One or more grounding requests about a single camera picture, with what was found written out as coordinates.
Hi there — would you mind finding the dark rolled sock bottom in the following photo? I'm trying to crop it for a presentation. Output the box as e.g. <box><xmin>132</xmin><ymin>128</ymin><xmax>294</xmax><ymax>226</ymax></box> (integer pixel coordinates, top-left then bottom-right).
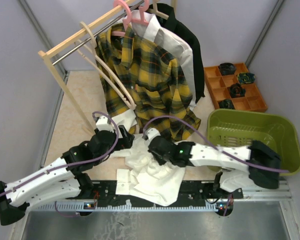
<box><xmin>218</xmin><ymin>98</ymin><xmax>235</xmax><ymax>110</ymax></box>

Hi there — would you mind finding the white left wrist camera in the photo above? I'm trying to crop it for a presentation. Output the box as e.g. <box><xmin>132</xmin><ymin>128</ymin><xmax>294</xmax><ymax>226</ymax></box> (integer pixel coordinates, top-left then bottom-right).
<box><xmin>95</xmin><ymin>116</ymin><xmax>114</xmax><ymax>133</ymax></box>

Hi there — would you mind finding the white collared shirt on rack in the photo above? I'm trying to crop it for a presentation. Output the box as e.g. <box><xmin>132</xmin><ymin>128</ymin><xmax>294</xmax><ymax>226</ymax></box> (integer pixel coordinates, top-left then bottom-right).
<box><xmin>131</xmin><ymin>12</ymin><xmax>196</xmax><ymax>110</ymax></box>

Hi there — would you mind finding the green plastic laundry basket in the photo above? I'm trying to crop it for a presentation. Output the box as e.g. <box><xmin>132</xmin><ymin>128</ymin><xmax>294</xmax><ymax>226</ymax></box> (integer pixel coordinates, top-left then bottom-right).
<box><xmin>206</xmin><ymin>109</ymin><xmax>300</xmax><ymax>176</ymax></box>

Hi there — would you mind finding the green patterned rolled sock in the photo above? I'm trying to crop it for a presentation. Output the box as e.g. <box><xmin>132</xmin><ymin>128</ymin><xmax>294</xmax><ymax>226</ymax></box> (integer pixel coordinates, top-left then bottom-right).
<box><xmin>237</xmin><ymin>72</ymin><xmax>256</xmax><ymax>85</ymax></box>

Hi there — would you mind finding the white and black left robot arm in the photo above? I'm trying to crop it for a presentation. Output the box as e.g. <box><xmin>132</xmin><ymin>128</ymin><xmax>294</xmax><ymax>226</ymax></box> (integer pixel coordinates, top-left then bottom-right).
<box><xmin>0</xmin><ymin>125</ymin><xmax>135</xmax><ymax>226</ymax></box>

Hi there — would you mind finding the black garment on rack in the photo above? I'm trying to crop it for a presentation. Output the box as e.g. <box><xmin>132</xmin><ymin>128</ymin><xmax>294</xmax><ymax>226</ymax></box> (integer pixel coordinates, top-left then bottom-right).
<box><xmin>155</xmin><ymin>3</ymin><xmax>205</xmax><ymax>102</ymax></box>

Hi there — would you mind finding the wooden clothes rack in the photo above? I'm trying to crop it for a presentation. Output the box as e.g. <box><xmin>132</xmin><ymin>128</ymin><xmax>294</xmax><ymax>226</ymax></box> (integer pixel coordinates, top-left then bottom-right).
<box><xmin>37</xmin><ymin>0</ymin><xmax>178</xmax><ymax>136</ymax></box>

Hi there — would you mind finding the dark rolled sock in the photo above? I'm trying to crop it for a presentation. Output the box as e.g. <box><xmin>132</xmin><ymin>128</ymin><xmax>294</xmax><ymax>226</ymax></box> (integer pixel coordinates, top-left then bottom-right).
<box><xmin>229</xmin><ymin>83</ymin><xmax>246</xmax><ymax>98</ymax></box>
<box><xmin>218</xmin><ymin>62</ymin><xmax>237</xmax><ymax>76</ymax></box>
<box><xmin>218</xmin><ymin>98</ymin><xmax>235</xmax><ymax>110</ymax></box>

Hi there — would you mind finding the beige hanger under black garment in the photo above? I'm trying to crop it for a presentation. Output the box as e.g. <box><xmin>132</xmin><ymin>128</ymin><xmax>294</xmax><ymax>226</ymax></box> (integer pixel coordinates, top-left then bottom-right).
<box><xmin>147</xmin><ymin>2</ymin><xmax>169</xmax><ymax>20</ymax></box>

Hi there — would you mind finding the dark rolled sock middle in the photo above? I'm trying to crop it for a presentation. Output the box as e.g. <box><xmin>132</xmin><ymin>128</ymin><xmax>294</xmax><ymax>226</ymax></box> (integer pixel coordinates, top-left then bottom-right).
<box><xmin>229</xmin><ymin>83</ymin><xmax>246</xmax><ymax>98</ymax></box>

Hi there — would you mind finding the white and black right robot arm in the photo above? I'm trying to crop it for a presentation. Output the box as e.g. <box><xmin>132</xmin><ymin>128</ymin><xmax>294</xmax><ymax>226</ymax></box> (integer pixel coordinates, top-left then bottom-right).
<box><xmin>148</xmin><ymin>136</ymin><xmax>281</xmax><ymax>198</ymax></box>

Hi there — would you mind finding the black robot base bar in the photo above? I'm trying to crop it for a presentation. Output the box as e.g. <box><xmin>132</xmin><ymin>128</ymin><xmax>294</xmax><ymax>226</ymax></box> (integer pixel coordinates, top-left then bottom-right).
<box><xmin>78</xmin><ymin>180</ymin><xmax>243</xmax><ymax>216</ymax></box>

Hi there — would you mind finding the dark rolled sock top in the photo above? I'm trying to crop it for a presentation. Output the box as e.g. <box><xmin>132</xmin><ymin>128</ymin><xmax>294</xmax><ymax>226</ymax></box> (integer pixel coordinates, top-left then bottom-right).
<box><xmin>218</xmin><ymin>62</ymin><xmax>237</xmax><ymax>76</ymax></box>

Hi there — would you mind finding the pink plastic hanger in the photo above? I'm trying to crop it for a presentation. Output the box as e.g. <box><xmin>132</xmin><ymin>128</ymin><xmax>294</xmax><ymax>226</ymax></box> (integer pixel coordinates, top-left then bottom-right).
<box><xmin>111</xmin><ymin>11</ymin><xmax>151</xmax><ymax>36</ymax></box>

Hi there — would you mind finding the pink hanger on rack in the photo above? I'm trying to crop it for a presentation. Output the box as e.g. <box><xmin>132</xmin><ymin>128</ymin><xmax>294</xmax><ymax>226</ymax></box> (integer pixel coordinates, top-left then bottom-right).
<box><xmin>113</xmin><ymin>0</ymin><xmax>150</xmax><ymax>25</ymax></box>

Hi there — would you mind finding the yellow black plaid shirt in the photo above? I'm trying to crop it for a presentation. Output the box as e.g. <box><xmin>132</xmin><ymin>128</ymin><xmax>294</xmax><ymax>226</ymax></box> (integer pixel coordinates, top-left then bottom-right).
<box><xmin>95</xmin><ymin>23</ymin><xmax>201</xmax><ymax>142</ymax></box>

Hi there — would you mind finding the beige wooden hanger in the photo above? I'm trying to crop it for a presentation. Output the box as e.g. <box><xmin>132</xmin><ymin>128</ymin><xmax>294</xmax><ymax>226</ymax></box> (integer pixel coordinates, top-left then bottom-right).
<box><xmin>76</xmin><ymin>21</ymin><xmax>136</xmax><ymax>110</ymax></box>

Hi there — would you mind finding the orange compartment tray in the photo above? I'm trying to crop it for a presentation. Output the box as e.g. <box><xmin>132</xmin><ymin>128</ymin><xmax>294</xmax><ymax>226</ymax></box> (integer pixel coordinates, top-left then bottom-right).
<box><xmin>204</xmin><ymin>62</ymin><xmax>268</xmax><ymax>113</ymax></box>

